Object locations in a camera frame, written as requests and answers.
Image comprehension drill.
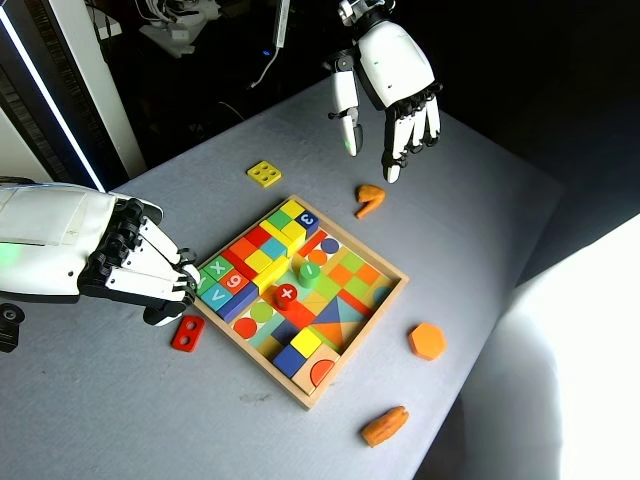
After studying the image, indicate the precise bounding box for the dark panel with light strip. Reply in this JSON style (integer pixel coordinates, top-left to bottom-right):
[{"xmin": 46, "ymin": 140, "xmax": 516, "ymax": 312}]
[{"xmin": 0, "ymin": 0, "xmax": 132, "ymax": 194}]

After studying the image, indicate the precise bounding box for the white device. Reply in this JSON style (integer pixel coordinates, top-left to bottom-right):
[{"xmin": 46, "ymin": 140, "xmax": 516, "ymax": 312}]
[{"xmin": 138, "ymin": 0, "xmax": 199, "ymax": 59}]

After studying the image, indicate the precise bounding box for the orange hexagon block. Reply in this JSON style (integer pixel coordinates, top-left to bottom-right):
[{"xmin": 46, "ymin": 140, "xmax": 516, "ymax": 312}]
[{"xmin": 406, "ymin": 321, "xmax": 448, "ymax": 362}]

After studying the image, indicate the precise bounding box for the white cable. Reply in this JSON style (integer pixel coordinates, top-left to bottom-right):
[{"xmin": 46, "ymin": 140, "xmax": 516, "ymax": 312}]
[{"xmin": 249, "ymin": 44, "xmax": 282, "ymax": 91}]

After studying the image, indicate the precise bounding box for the wooden puzzle tray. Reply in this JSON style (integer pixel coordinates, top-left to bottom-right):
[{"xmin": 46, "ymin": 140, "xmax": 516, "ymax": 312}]
[{"xmin": 192, "ymin": 193, "xmax": 410, "ymax": 411}]

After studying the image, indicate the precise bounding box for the white bar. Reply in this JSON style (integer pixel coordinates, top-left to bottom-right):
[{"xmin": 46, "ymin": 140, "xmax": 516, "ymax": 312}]
[{"xmin": 271, "ymin": 0, "xmax": 293, "ymax": 50}]

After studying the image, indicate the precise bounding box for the red two-hole block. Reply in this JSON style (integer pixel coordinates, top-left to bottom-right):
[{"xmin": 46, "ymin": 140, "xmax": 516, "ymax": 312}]
[{"xmin": 170, "ymin": 314, "xmax": 207, "ymax": 353}]

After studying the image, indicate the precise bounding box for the yellow four-hole block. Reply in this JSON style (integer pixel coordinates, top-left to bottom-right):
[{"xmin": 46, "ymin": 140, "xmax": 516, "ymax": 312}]
[{"xmin": 245, "ymin": 160, "xmax": 283, "ymax": 189}]

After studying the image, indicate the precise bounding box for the large yellow cube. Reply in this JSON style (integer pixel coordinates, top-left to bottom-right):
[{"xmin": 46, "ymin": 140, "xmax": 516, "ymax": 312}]
[{"xmin": 289, "ymin": 326, "xmax": 323, "ymax": 359}]

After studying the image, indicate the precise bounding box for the white post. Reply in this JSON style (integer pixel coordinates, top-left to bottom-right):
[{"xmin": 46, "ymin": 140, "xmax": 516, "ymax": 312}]
[{"xmin": 47, "ymin": 0, "xmax": 149, "ymax": 179}]

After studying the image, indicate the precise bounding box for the orange toy carrot piece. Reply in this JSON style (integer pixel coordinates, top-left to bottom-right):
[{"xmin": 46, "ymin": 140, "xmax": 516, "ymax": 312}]
[{"xmin": 354, "ymin": 183, "xmax": 388, "ymax": 220}]

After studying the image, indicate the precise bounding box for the large blue cube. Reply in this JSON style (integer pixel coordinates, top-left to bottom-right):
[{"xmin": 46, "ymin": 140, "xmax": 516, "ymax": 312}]
[{"xmin": 271, "ymin": 343, "xmax": 307, "ymax": 379}]

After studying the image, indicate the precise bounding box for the green minus-sign cylinder block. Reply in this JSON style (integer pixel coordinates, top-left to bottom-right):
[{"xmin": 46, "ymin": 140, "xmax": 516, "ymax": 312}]
[{"xmin": 297, "ymin": 260, "xmax": 322, "ymax": 289}]

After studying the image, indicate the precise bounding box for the grey table cloth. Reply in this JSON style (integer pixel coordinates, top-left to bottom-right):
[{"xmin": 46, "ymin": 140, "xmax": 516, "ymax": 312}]
[{"xmin": 0, "ymin": 74, "xmax": 640, "ymax": 480}]

